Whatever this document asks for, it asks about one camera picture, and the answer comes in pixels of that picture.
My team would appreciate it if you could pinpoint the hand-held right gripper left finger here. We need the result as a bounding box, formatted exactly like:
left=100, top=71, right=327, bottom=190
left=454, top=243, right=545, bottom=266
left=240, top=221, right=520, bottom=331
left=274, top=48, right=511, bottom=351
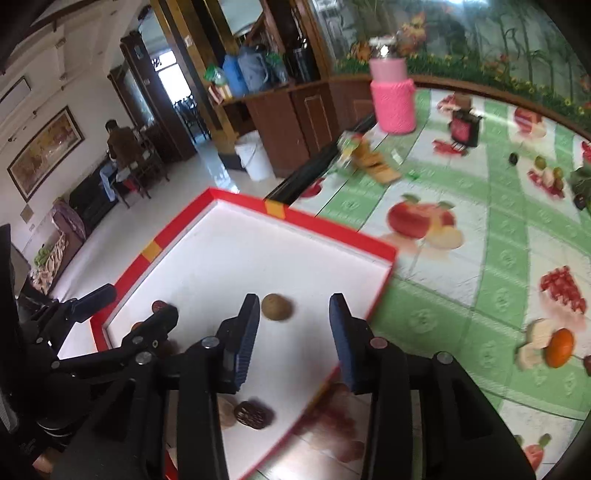
left=51, top=293, right=262, bottom=480

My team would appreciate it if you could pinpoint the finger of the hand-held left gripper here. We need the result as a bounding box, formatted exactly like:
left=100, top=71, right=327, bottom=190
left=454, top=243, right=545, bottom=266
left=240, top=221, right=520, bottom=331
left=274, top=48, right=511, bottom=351
left=51, top=305, right=180, bottom=376
left=18, top=284, right=117, bottom=334

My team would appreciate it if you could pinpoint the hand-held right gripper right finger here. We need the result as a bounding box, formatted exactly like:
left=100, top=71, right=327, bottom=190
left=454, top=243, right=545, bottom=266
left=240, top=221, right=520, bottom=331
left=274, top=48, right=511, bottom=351
left=329, top=294, right=536, bottom=480

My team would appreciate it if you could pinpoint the brown kiwi fruit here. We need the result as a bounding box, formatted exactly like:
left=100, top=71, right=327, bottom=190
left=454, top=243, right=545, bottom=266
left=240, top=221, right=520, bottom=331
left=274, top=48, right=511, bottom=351
left=262, top=294, right=293, bottom=321

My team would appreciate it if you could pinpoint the red box with white inside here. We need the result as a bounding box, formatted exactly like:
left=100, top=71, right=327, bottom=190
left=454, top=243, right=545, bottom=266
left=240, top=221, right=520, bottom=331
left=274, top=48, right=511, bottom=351
left=90, top=187, right=399, bottom=480

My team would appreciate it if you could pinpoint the cluttered couch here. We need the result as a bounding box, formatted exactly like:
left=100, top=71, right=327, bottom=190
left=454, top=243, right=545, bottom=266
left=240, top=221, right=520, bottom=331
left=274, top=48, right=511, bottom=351
left=30, top=198, right=86, bottom=294

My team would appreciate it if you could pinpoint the wooden chair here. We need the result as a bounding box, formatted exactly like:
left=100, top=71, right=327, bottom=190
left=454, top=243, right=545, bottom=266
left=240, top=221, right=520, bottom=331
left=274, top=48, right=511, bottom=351
left=115, top=129, right=169, bottom=208

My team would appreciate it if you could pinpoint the stack of crackers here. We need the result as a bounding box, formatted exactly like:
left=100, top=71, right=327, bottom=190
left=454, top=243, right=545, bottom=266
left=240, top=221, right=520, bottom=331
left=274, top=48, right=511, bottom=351
left=353, top=138, right=402, bottom=185

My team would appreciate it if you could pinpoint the white bun piece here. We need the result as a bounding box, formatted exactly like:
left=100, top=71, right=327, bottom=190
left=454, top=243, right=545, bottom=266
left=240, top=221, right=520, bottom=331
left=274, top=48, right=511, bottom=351
left=526, top=318, right=555, bottom=349
left=516, top=345, right=543, bottom=371

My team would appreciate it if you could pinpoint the white plastic bucket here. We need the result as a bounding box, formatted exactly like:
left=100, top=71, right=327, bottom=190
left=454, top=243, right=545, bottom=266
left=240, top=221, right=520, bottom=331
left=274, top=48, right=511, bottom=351
left=235, top=130, right=275, bottom=182

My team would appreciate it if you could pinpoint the green yellow snack packet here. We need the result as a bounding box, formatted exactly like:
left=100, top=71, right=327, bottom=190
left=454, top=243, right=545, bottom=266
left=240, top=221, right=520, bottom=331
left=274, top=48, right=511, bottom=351
left=337, top=134, right=363, bottom=167

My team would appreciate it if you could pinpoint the dark wooden wardrobe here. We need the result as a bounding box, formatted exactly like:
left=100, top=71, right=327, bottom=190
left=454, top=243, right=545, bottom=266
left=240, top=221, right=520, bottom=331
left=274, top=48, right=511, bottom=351
left=108, top=30, right=199, bottom=162

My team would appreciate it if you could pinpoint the orange tangerine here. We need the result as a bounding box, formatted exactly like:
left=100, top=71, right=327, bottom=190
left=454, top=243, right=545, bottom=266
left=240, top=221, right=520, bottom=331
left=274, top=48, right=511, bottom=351
left=547, top=328, right=575, bottom=368

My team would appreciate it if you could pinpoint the brown wooden cabinet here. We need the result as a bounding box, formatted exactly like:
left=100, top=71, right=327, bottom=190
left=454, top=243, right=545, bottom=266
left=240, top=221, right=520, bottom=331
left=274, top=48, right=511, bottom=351
left=219, top=74, right=384, bottom=178

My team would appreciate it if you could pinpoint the dark red box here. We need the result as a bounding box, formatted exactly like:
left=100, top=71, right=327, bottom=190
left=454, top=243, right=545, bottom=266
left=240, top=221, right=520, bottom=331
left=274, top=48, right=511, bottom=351
left=450, top=110, right=483, bottom=148

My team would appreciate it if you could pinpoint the pink knitted jar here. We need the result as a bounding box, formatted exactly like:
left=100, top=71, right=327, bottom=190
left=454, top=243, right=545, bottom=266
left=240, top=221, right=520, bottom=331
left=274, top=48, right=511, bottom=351
left=368, top=36, right=417, bottom=134

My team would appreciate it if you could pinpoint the green plastic bag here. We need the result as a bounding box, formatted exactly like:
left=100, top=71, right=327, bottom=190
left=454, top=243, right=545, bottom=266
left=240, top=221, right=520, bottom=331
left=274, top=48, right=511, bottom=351
left=204, top=64, right=229, bottom=88

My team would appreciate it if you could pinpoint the blue water jug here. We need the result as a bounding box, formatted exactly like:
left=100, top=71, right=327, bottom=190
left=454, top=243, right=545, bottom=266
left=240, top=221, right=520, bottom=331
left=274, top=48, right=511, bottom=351
left=222, top=54, right=247, bottom=97

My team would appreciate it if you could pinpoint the grey blue bag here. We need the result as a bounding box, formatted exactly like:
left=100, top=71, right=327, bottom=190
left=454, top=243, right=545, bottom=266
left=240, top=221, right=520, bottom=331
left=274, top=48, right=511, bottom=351
left=238, top=44, right=289, bottom=93

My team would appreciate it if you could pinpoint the black flask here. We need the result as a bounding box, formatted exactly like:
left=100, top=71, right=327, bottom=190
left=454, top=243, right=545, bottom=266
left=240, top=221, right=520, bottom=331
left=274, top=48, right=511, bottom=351
left=293, top=39, right=321, bottom=84

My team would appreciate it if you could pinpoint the green bok choy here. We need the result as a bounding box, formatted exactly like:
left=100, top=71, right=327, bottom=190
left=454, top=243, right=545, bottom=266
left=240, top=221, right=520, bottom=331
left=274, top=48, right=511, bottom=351
left=569, top=165, right=591, bottom=195

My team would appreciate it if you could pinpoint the flower mural panel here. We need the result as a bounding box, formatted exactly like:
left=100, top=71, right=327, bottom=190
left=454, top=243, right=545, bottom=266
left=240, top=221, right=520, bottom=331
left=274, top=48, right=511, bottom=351
left=332, top=0, right=591, bottom=121

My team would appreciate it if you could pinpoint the framed wall painting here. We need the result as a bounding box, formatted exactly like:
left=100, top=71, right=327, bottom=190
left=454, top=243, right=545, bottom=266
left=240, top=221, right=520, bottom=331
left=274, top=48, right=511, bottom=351
left=7, top=105, right=85, bottom=201

